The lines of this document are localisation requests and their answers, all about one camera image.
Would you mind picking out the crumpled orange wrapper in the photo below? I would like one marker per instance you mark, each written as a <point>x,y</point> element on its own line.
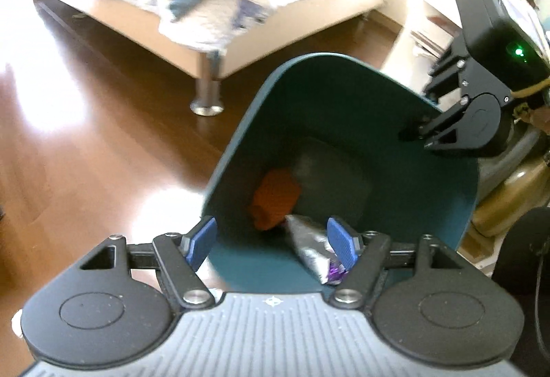
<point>275,196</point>

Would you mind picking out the metal bed leg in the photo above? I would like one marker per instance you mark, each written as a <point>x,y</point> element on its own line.
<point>208,89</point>

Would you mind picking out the white blue printed quilt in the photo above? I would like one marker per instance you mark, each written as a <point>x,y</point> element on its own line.
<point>240,3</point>

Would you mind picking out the dark cloth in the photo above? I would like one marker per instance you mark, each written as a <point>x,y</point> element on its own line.
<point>522,274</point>

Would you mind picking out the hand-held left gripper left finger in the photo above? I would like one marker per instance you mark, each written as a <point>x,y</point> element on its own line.
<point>201,243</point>

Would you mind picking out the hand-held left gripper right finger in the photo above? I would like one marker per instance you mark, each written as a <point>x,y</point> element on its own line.
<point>343,243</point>

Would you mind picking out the teal plastic bin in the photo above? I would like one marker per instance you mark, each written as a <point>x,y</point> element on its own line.
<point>343,110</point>

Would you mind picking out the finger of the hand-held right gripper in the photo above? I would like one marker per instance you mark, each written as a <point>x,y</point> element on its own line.
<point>447,71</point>
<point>438,122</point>

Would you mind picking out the brass-coloured round container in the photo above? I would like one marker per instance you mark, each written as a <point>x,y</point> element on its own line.
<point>511,198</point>

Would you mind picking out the white bedside cabinet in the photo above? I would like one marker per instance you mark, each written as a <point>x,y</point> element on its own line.
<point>414,16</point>

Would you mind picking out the silver purple snack wrapper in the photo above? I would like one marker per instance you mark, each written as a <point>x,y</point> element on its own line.
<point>311,246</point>

